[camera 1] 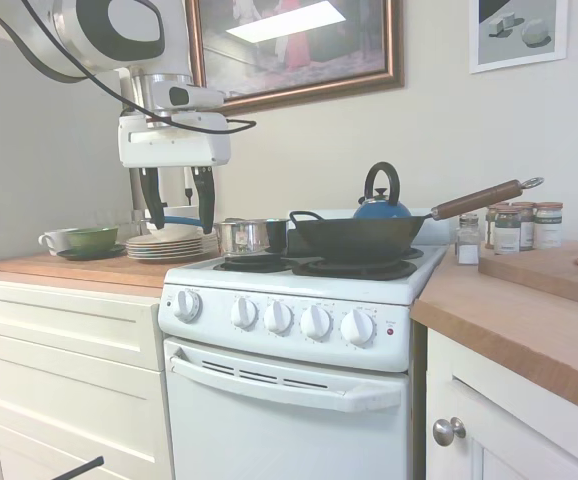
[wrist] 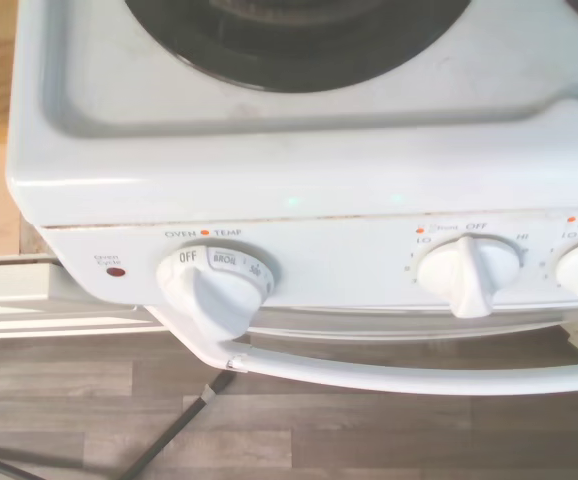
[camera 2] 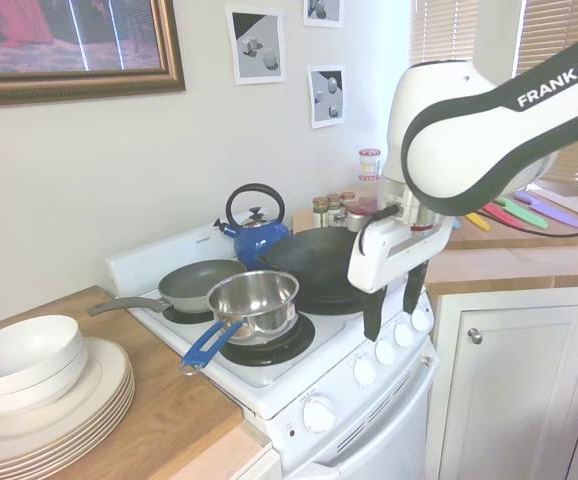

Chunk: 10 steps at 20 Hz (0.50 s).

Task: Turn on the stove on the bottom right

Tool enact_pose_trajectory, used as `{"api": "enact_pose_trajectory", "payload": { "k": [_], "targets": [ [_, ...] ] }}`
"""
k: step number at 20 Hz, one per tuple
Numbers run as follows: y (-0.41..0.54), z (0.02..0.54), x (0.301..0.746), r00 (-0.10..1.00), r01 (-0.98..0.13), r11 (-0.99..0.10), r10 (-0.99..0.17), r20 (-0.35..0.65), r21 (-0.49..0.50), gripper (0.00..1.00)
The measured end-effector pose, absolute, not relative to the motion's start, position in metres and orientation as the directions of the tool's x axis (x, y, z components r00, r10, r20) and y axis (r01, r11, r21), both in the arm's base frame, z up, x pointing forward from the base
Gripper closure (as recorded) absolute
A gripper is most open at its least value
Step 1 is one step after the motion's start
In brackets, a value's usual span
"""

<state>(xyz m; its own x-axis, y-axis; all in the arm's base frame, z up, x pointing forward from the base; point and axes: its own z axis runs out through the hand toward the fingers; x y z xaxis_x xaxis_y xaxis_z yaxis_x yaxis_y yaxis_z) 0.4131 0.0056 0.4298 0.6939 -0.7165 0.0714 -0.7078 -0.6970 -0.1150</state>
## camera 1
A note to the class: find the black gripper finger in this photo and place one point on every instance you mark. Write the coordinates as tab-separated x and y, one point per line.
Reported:
153	200
207	205

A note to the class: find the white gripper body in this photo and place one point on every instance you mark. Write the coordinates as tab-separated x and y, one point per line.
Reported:
174	142

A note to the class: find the white burner knob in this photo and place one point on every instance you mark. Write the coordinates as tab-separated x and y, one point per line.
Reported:
315	323
278	318
244	313
356	327

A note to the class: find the white electric stove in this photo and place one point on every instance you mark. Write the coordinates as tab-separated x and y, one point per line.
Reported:
279	410

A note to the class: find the clear drinking glass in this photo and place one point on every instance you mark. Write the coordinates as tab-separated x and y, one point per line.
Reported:
137	222

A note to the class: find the white bowl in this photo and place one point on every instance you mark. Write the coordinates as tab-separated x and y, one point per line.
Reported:
179	210
179	231

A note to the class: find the white taper candle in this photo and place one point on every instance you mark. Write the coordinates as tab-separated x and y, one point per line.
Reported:
185	177

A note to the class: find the cream dinner plate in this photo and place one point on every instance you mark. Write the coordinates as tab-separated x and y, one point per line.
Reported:
169	251
169	255
169	240
169	258
169	244
169	248

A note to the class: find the green bowl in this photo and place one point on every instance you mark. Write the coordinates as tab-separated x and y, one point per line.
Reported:
91	236

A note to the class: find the grey frying pan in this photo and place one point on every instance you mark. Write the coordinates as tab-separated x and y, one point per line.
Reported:
277	232

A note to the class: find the dark green saucer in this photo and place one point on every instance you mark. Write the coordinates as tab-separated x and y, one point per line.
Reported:
91	253

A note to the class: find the large white oven knob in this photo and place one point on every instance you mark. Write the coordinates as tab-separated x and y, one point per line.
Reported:
185	305

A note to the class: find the white mug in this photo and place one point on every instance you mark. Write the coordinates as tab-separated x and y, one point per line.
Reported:
55	240

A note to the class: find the grey flat panel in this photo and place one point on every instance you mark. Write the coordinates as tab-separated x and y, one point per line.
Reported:
44	175

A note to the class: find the gold framed painting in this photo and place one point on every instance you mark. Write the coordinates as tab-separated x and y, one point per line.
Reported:
319	50

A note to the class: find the white drawer cabinet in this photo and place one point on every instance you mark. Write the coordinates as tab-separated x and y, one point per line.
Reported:
64	380

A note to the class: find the small glass shaker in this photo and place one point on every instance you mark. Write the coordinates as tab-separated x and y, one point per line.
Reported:
467	250

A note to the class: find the black rod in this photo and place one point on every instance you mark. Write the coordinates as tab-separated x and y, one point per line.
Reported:
86	465

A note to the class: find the spice jar copper lid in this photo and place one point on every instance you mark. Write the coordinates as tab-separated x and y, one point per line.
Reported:
507	235
490	227
526	225
549	227

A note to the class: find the round metal cabinet knob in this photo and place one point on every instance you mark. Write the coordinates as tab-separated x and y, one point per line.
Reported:
448	431

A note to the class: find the wooden cutting board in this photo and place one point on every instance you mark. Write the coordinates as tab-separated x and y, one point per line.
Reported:
544	275

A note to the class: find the grey still life print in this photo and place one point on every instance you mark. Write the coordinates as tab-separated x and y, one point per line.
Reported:
519	35

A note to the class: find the white door cabinet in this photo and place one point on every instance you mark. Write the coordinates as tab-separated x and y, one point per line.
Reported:
514	430

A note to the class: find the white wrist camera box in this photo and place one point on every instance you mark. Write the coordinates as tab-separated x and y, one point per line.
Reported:
189	95

